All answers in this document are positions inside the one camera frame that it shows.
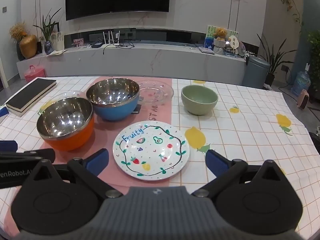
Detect green leafy plant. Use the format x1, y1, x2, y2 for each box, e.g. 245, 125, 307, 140
33, 7, 62, 42

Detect green painted picture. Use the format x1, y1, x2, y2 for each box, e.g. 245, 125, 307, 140
205, 25, 238, 49

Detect white fruit-print plate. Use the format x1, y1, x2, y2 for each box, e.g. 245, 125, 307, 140
112, 121, 190, 181

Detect blue water bottle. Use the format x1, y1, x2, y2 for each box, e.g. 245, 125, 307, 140
291, 70, 311, 97

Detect green ceramic bowl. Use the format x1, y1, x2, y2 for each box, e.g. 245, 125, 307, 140
181, 84, 218, 116

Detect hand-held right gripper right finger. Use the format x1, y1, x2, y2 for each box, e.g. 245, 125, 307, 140
192, 149, 293, 198

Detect pink heater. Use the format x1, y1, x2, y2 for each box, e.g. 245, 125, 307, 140
296, 89, 310, 110

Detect grey trash can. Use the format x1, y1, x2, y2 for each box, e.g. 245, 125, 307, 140
241, 56, 271, 88

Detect clear glass plate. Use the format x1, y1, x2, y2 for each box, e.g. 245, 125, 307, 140
47, 90, 83, 105
136, 80, 174, 105

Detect gold vase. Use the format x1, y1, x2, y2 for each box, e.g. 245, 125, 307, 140
19, 34, 38, 59

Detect white router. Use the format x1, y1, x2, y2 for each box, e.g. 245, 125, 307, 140
100, 30, 122, 48

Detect black cable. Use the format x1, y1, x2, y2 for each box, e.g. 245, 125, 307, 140
102, 42, 135, 55

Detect blue steel bowl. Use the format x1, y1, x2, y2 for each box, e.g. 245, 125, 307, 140
86, 78, 140, 122

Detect potted long-leaf plant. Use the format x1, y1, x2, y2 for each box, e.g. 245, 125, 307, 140
256, 32, 297, 85

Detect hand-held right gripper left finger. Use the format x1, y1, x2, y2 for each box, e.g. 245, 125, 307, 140
24, 149, 123, 198

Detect orange steel bowl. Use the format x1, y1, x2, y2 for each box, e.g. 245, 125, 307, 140
36, 98, 95, 152

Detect blue and white box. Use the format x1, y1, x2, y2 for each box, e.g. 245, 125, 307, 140
0, 106, 9, 124

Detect dried yellow flowers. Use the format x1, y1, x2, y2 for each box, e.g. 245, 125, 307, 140
9, 22, 28, 42

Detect teddy bear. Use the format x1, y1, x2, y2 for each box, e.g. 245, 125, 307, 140
215, 28, 228, 42

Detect black book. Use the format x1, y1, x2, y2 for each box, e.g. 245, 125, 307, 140
5, 78, 57, 117

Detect tall green plant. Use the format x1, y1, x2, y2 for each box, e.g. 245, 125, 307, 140
306, 30, 320, 93

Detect decorative round plate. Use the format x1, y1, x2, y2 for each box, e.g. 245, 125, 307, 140
237, 41, 247, 57

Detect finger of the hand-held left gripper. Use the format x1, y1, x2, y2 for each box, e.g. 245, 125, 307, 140
0, 149, 55, 165
0, 141, 18, 153

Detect pink placemat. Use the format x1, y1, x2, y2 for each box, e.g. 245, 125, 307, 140
41, 76, 173, 188

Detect pink basket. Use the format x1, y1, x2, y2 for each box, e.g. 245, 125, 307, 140
24, 65, 46, 82

